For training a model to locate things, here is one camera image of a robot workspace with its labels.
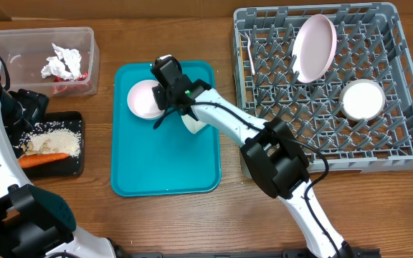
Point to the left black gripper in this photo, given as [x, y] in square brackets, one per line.
[34, 103]

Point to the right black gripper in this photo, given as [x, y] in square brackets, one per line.
[162, 101]

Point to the white paper cup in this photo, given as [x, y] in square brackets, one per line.
[192, 125]

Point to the white bowl with scraps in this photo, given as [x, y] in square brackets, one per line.
[141, 101]

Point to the orange carrot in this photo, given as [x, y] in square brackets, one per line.
[37, 160]

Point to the white napkin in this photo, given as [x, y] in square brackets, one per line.
[65, 64]

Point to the red snack wrapper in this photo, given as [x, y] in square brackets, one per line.
[70, 86]

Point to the white round plate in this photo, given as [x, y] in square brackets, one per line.
[314, 48]

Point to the white bowl with peanuts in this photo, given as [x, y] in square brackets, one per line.
[362, 99]

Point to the grey dishwasher rack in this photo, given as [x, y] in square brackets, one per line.
[371, 45]

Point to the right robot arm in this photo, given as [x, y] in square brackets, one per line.
[274, 159]

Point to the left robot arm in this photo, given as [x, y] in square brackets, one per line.
[35, 222]

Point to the peanuts and rice pile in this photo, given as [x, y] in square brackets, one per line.
[48, 138]

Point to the clear plastic bin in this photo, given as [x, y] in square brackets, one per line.
[24, 52]

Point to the teal serving tray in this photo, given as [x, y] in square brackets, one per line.
[163, 161]

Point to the black plastic tray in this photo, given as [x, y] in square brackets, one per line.
[66, 167]

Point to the wooden chopstick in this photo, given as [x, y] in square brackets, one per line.
[241, 53]

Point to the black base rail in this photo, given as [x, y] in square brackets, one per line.
[289, 253]

